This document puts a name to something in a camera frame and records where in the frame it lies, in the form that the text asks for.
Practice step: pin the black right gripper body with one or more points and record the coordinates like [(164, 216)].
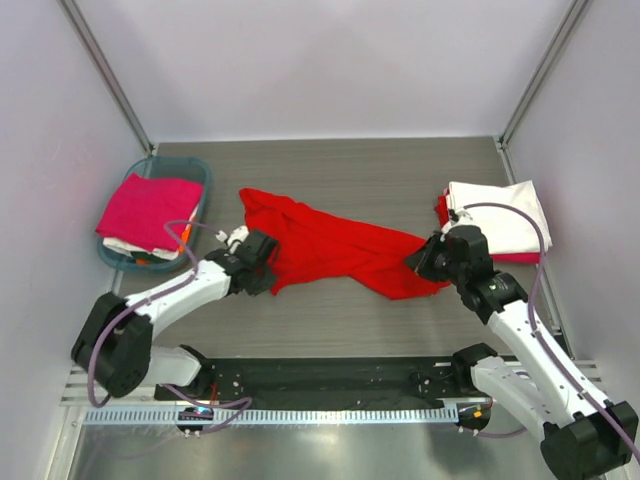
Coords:
[(422, 261)]

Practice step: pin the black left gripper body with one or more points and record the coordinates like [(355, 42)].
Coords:
[(265, 262)]

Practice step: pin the red t-shirt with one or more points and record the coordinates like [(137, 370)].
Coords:
[(441, 208), (315, 245)]

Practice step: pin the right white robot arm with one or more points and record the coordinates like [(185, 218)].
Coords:
[(581, 433)]

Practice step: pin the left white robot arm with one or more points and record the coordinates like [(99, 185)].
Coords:
[(116, 348)]

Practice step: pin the folded magenta t-shirt in stack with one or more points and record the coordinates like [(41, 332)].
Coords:
[(527, 258)]

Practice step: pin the folded red t-shirt in stack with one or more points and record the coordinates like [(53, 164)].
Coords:
[(441, 208)]

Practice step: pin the folded white t-shirt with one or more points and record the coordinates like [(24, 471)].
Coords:
[(507, 232)]

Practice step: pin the orange t-shirt in basket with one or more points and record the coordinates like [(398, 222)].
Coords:
[(185, 236)]

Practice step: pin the teal plastic laundry basket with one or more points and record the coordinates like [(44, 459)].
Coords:
[(188, 168)]

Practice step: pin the folded pink t-shirt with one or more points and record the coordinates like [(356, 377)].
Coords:
[(137, 190)]

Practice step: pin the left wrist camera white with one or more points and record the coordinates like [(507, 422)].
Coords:
[(239, 234)]

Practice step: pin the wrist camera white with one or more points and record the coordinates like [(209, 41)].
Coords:
[(460, 216), (239, 234)]

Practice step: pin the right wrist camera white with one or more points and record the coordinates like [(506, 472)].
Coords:
[(460, 216)]

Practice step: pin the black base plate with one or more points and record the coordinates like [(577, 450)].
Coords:
[(335, 384)]

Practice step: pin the slotted cable duct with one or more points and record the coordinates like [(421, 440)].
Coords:
[(183, 415)]

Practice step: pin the left aluminium frame post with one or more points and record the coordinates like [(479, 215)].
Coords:
[(83, 31)]

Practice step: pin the aluminium frame post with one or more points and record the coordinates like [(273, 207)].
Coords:
[(562, 36), (83, 31)]

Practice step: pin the right aluminium frame post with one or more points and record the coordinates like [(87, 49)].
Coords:
[(562, 36)]

